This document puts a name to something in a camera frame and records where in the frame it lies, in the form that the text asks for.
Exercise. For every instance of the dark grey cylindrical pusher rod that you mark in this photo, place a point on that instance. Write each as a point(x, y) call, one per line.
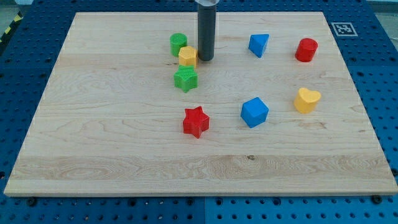
point(206, 32)

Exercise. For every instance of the silver rod mount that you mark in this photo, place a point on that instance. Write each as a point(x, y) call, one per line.
point(207, 2)

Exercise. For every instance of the blue triangle block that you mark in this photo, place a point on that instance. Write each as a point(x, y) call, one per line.
point(258, 44)

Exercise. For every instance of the green cylinder block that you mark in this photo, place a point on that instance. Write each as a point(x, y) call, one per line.
point(177, 41)

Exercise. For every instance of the yellow hexagon block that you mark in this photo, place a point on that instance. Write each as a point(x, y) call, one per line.
point(188, 56)

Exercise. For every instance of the green star block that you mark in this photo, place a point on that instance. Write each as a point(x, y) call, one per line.
point(186, 78)

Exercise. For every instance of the red cylinder block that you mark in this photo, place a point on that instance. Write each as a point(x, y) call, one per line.
point(306, 50)

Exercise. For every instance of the red star block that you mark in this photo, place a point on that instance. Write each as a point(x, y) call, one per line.
point(195, 121)

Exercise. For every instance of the blue cube block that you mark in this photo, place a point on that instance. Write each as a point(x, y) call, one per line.
point(254, 112)

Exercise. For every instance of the yellow heart block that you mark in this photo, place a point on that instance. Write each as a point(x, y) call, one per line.
point(306, 100)

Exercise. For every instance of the white fiducial marker tag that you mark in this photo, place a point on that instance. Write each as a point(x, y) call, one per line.
point(344, 29)

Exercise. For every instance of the light wooden board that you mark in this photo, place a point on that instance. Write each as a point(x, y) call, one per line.
point(110, 121)

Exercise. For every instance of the black board clamp bolt right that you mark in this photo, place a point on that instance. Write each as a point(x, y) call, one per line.
point(376, 199)

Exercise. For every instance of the black board clamp bolt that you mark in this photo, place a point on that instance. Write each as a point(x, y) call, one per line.
point(31, 202)
point(376, 199)

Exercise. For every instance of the black board clamp bolt left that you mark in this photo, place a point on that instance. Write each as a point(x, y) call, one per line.
point(31, 202)

